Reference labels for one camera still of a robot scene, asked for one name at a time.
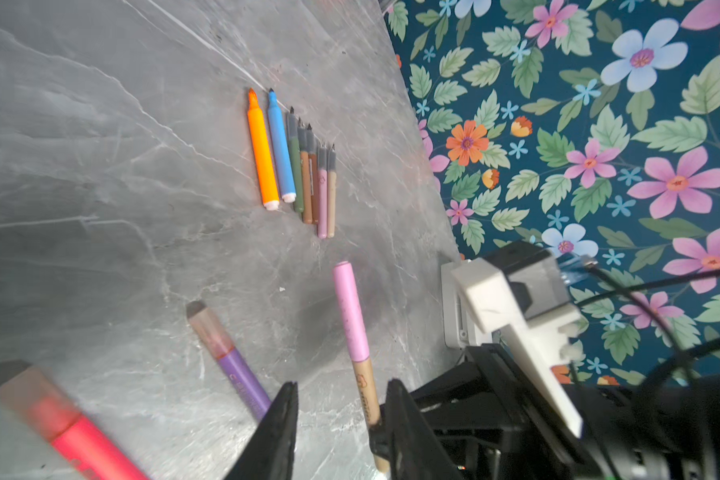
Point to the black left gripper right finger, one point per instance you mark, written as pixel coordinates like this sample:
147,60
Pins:
415,452

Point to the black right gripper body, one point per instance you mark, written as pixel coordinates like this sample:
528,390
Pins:
492,422

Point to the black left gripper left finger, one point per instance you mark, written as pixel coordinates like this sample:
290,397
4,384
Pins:
270,452

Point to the purple highlighter pen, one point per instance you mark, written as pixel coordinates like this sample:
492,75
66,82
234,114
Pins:
221,347

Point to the lilac cap beige pen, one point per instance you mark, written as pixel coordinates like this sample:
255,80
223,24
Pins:
357,343

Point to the orange highlighter pen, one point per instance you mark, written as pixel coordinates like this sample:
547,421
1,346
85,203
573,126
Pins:
262,154

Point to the blue highlighter pen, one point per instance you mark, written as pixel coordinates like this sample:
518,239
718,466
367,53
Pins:
282,157

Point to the tan brown pen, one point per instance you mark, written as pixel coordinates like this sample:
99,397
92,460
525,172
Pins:
307,215

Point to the brown lilac pen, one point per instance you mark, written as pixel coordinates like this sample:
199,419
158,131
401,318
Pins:
322,192

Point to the beige capybara pen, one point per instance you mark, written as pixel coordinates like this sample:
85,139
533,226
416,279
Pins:
332,181

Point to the green fountain pen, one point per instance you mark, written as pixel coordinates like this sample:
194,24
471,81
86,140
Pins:
295,158

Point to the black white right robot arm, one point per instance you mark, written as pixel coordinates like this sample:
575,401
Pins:
648,432

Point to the pink highlighter pen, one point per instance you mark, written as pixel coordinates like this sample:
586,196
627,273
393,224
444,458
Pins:
27,392

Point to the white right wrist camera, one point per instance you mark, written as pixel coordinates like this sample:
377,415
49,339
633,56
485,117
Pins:
520,292

